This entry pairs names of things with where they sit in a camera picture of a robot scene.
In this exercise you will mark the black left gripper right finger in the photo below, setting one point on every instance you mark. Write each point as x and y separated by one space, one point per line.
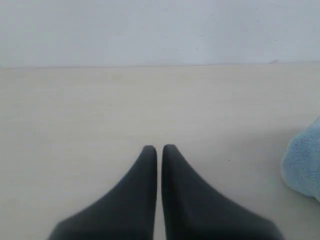
193 210

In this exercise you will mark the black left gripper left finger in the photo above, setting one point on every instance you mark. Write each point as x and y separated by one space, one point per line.
126 212

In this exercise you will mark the light blue fluffy towel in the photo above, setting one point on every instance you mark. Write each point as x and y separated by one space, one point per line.
300 165

